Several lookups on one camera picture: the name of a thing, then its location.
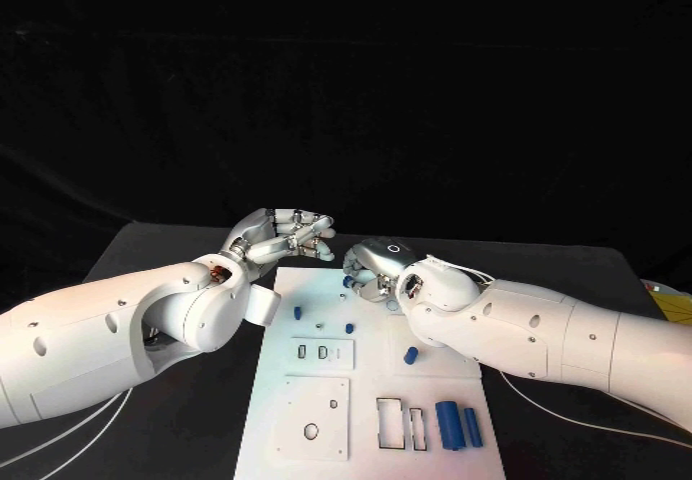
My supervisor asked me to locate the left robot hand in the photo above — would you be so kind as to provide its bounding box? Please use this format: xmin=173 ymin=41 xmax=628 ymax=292
xmin=217 ymin=207 xmax=337 ymax=281

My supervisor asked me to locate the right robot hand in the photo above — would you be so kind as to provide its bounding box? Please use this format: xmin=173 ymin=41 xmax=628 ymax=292
xmin=341 ymin=236 xmax=421 ymax=303

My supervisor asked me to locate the white task board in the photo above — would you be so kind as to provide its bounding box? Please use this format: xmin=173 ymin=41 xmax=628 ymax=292
xmin=232 ymin=266 xmax=507 ymax=480

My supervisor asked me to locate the thick blue cylinder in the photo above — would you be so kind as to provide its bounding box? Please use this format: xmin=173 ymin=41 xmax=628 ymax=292
xmin=434 ymin=400 xmax=467 ymax=452

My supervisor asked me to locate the thin blue cylinder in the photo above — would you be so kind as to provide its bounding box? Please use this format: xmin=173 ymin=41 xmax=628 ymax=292
xmin=462 ymin=407 xmax=484 ymax=449

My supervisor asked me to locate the yellow object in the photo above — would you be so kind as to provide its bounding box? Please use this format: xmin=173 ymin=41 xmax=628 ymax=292
xmin=641 ymin=279 xmax=692 ymax=326

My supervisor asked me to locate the white cable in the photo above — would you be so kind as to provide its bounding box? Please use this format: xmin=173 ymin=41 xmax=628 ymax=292
xmin=49 ymin=387 xmax=135 ymax=480
xmin=0 ymin=391 xmax=124 ymax=466
xmin=497 ymin=370 xmax=692 ymax=449
xmin=425 ymin=255 xmax=497 ymax=285

